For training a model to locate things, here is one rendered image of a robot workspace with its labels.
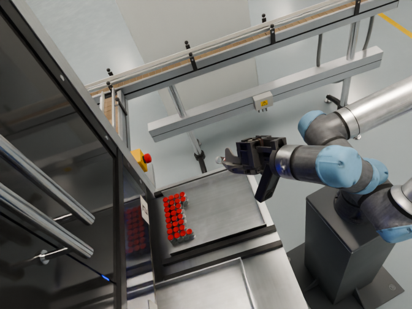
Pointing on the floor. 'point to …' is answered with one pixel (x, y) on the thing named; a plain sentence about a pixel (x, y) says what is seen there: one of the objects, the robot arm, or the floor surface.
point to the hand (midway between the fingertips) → (229, 163)
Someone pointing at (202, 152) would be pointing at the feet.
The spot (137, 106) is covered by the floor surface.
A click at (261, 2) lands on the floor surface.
